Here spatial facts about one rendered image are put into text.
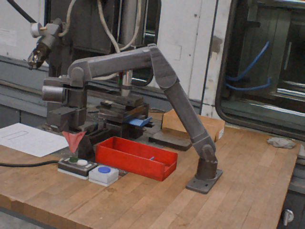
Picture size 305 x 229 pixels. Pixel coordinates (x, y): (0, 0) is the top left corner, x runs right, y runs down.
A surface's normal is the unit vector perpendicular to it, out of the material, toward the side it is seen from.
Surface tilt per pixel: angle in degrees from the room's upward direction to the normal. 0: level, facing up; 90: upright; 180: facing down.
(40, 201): 0
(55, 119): 91
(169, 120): 90
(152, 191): 0
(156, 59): 90
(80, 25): 90
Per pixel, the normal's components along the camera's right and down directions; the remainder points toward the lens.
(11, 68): -0.46, 0.20
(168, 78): 0.07, 0.29
